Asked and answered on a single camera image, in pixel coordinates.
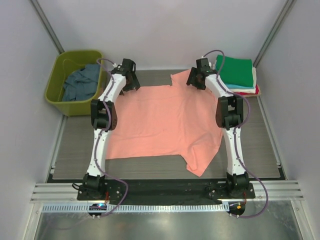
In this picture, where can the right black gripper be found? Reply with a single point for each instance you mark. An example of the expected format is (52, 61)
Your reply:
(190, 79)

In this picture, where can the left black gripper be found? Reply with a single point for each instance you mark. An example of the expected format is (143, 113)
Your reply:
(135, 84)

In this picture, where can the salmon pink t shirt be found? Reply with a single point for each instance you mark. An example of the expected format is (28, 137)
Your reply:
(164, 120)

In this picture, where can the olive green plastic bin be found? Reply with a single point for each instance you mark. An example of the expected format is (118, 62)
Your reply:
(65, 64)

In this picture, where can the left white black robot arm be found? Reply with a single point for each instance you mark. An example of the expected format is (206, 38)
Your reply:
(104, 120)

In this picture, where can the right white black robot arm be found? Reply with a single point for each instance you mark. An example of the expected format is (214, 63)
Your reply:
(229, 117)

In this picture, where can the light blue folded t shirt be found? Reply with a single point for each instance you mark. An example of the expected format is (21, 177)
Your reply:
(234, 86)

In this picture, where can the green folded t shirt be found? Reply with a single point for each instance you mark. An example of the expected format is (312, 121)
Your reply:
(237, 71)

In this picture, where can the red folded t shirt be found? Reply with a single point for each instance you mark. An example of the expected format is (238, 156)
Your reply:
(245, 94)

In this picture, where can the blue grey t shirt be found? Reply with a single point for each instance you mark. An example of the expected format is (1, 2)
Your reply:
(82, 84)

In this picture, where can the white folded t shirt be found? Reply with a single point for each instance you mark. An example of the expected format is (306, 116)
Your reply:
(243, 90)

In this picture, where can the tan folded t shirt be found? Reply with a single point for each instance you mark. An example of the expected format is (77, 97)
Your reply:
(257, 91)

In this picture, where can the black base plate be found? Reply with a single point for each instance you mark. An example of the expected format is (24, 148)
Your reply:
(164, 192)

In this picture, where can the left aluminium frame post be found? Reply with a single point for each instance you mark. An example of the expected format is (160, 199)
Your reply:
(47, 26)

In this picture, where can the white slotted cable duct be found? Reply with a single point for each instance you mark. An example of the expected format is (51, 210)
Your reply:
(104, 208)

